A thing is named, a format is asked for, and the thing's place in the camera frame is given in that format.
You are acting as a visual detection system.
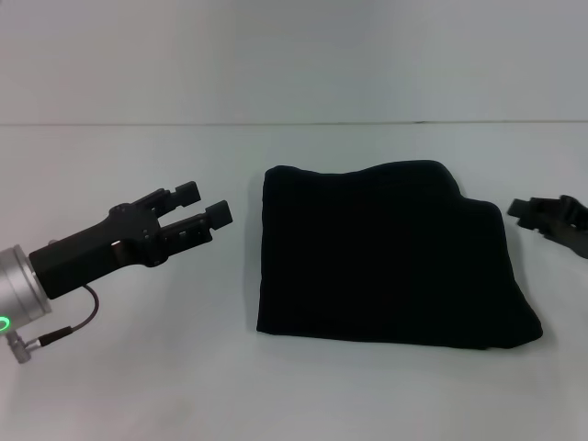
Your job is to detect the black shirt with FREE print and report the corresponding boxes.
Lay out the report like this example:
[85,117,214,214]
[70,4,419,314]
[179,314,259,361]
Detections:
[254,159,545,352]

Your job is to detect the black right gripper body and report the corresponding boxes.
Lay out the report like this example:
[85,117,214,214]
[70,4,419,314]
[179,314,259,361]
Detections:
[548,194,588,262]

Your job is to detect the left gripper grey cable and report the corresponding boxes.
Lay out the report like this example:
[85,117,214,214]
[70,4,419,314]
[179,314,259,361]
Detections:
[11,284,101,365]

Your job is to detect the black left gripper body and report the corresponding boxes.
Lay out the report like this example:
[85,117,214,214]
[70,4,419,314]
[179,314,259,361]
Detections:
[28,200,170,300]

